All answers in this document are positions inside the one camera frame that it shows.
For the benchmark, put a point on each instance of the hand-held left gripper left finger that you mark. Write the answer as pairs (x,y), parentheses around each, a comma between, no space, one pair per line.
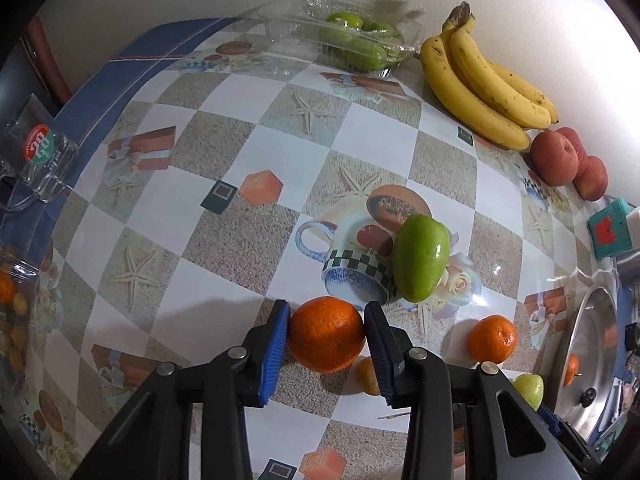
(274,347)

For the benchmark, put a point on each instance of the checkered printed tablecloth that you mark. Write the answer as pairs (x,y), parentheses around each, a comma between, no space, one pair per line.
(280,125)

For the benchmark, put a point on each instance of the red-brown chair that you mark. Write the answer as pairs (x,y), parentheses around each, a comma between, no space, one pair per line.
(47,60)

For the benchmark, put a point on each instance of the red apple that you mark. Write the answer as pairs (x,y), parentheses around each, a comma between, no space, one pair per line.
(552,157)
(592,178)
(575,142)

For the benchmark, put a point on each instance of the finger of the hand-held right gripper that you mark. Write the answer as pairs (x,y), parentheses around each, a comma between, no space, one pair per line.
(567,432)

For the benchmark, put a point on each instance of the stainless steel bowl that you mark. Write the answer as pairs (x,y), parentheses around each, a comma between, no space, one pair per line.
(595,325)

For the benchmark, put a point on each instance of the small green apple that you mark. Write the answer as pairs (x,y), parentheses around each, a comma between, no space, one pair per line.
(530,390)

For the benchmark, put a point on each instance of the clear plastic container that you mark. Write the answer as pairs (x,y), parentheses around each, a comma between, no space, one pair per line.
(300,25)

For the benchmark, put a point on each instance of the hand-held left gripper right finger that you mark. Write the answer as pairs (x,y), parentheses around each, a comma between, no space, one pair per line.
(378,347)

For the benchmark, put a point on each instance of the teal box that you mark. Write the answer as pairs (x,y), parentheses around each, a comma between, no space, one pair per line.
(610,230)

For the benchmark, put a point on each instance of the glass mug with round logo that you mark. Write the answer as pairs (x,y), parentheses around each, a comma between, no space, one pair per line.
(37,160)

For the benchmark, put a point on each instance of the small orange kumquat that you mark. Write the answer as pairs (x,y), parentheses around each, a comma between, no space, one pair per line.
(366,377)

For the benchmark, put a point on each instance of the green oblong fruit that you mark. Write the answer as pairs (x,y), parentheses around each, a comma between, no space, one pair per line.
(380,27)
(420,257)
(345,20)
(357,51)

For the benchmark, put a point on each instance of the yellow banana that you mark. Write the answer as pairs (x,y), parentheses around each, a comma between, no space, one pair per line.
(492,85)
(530,90)
(465,95)

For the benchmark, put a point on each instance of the large orange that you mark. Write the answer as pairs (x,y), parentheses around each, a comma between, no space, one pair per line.
(327,332)

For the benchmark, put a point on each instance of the white power socket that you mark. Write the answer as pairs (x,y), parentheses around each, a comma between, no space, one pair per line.
(634,225)

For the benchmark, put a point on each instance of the clear bag of small fruits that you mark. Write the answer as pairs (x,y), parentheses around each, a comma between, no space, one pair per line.
(12,320)

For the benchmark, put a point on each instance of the small orange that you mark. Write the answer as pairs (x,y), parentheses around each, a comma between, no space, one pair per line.
(492,338)

